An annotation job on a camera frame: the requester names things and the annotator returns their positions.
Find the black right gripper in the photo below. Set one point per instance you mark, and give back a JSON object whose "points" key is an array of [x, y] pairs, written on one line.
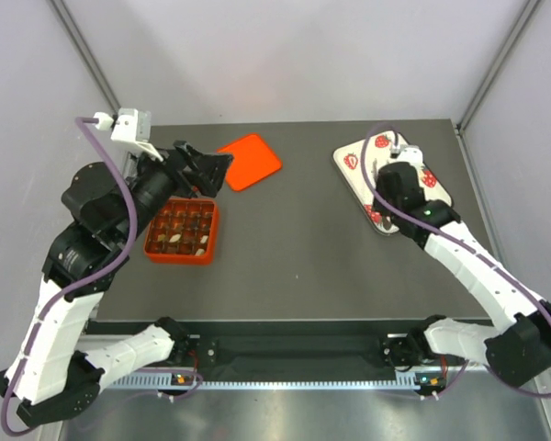
{"points": [[380, 187]]}

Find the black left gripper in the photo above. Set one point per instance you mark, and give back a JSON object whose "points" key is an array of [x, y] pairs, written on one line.
{"points": [[193, 184]]}

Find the orange box lid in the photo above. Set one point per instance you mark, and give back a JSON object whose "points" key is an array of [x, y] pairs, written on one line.
{"points": [[253, 161]]}

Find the almond chocolate piece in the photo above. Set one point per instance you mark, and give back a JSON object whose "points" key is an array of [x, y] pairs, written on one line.
{"points": [[176, 238]]}

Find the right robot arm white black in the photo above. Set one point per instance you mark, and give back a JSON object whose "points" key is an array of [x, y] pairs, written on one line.
{"points": [[516, 346]]}

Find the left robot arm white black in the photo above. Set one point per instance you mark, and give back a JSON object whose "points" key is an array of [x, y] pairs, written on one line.
{"points": [[51, 378]]}

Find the orange chocolate box with grid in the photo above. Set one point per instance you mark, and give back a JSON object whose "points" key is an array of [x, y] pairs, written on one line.
{"points": [[192, 218]]}

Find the white strawberry tray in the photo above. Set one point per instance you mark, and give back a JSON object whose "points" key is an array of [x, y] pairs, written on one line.
{"points": [[348, 160]]}

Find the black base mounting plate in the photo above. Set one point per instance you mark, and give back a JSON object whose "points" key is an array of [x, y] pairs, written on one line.
{"points": [[291, 358]]}

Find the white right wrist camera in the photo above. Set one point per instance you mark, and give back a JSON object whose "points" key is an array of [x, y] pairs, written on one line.
{"points": [[410, 154]]}

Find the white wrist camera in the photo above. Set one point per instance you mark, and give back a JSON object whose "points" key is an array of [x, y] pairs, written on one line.
{"points": [[133, 127], [410, 154]]}

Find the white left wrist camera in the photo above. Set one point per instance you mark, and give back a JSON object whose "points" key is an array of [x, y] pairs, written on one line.
{"points": [[133, 127]]}

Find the aluminium rail frame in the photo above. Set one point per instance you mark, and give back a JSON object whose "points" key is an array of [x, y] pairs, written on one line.
{"points": [[304, 386]]}

